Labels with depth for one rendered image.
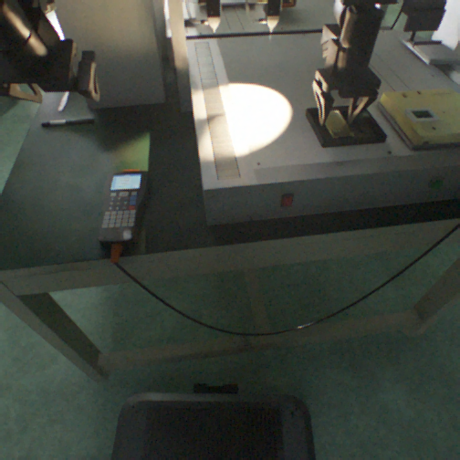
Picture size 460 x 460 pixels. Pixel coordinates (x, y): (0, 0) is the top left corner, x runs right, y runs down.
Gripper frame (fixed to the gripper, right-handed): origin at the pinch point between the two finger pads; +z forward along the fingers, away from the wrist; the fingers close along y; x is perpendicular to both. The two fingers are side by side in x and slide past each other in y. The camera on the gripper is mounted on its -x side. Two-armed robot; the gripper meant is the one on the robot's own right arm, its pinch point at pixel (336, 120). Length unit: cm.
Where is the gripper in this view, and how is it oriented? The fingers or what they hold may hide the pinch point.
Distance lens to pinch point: 72.1
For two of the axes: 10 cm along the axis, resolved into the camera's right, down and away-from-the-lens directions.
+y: -9.9, 1.1, -0.8
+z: 0.0, 6.3, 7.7
